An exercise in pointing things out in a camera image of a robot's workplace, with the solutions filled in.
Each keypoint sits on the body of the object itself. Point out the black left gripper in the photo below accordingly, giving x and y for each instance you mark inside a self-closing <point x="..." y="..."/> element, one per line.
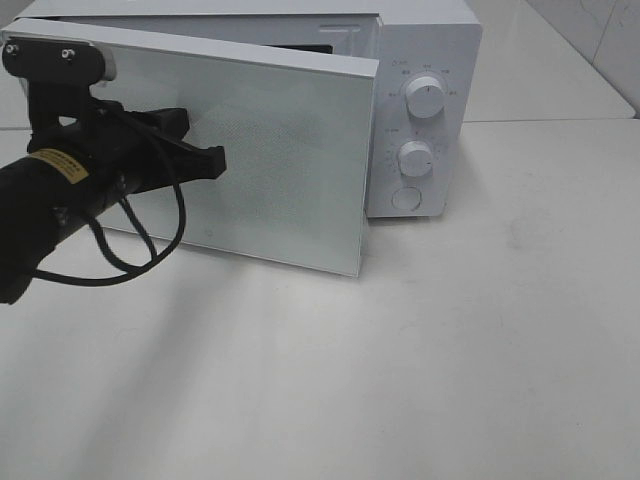
<point x="86" y="155"/>

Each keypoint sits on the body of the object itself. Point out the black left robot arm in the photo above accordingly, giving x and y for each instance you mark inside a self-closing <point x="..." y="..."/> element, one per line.
<point x="26" y="243"/>

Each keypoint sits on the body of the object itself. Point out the white microwave oven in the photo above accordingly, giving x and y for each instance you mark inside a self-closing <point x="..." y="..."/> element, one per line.
<point x="425" y="50"/>

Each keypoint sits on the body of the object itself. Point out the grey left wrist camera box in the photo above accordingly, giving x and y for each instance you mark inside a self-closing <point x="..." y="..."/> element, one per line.
<point x="58" y="61"/>

